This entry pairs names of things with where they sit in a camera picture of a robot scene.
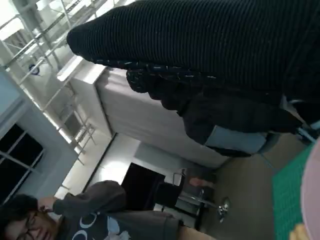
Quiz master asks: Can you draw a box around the pink bowl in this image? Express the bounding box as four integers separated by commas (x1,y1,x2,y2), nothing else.
301,142,320,240

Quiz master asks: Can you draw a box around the person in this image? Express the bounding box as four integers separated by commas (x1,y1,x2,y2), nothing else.
0,179,211,240

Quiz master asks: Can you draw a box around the pale round toy bun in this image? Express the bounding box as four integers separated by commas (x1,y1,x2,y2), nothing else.
289,223,312,240

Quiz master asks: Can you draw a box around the large white cabinet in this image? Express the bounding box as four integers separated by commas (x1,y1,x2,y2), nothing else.
94,67,226,171

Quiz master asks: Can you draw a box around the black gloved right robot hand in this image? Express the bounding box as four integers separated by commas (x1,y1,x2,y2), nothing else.
66,0,320,121

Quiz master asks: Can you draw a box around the black cabinet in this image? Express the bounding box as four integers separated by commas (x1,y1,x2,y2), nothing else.
121,162,186,213

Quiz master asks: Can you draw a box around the dark window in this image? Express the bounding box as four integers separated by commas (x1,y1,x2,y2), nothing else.
0,122,44,205

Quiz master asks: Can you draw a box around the green cutting mat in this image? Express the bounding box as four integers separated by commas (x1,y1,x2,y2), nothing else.
271,143,320,240

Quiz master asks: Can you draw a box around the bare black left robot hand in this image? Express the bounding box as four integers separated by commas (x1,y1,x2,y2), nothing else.
179,92,302,158

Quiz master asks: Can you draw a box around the grey chair with casters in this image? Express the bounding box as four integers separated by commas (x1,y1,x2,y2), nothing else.
172,167,231,223

